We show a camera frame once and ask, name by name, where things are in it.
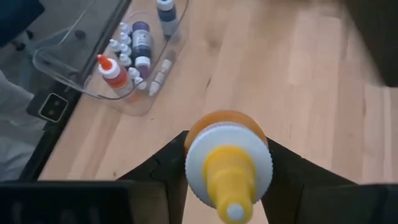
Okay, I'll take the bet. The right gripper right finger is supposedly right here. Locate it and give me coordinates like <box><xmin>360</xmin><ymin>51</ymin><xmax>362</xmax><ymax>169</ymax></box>
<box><xmin>260</xmin><ymin>138</ymin><xmax>358</xmax><ymax>224</ymax></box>

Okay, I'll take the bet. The red food coloring bottle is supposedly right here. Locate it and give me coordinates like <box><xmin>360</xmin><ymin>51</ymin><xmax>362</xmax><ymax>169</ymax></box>
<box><xmin>96</xmin><ymin>54</ymin><xmax>141</xmax><ymax>104</ymax></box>

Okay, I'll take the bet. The blue food coloring bottle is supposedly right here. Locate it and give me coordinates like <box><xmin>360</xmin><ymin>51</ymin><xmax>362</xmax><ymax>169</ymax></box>
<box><xmin>156</xmin><ymin>0</ymin><xmax>180</xmax><ymax>38</ymax></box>

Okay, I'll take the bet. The purple food coloring bottle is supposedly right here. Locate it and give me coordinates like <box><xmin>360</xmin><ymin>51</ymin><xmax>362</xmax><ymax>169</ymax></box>
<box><xmin>131</xmin><ymin>21</ymin><xmax>154</xmax><ymax>79</ymax></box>

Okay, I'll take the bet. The person's leg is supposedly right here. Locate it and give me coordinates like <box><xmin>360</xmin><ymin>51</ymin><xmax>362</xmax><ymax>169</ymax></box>
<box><xmin>0</xmin><ymin>70</ymin><xmax>47</xmax><ymax>182</ymax></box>

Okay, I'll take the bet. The clear plastic container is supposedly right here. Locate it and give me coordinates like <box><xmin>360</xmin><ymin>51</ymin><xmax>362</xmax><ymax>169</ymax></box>
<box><xmin>32</xmin><ymin>0</ymin><xmax>191</xmax><ymax>118</ymax></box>

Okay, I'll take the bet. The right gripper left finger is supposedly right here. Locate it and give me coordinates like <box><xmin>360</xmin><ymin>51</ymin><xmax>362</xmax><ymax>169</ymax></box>
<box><xmin>117</xmin><ymin>130</ymin><xmax>190</xmax><ymax>224</ymax></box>

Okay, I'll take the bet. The black aluminium table frame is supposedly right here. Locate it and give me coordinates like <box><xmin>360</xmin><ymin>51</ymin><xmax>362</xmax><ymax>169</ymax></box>
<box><xmin>17</xmin><ymin>0</ymin><xmax>133</xmax><ymax>182</ymax></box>

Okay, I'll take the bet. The black office chair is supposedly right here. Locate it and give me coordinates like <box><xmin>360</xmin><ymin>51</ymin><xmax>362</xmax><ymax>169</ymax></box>
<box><xmin>0</xmin><ymin>0</ymin><xmax>88</xmax><ymax>52</ymax></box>

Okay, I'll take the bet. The yellow food coloring bottle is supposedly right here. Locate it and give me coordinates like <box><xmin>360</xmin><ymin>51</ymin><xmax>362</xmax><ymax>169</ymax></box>
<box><xmin>183</xmin><ymin>110</ymin><xmax>274</xmax><ymax>224</ymax></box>

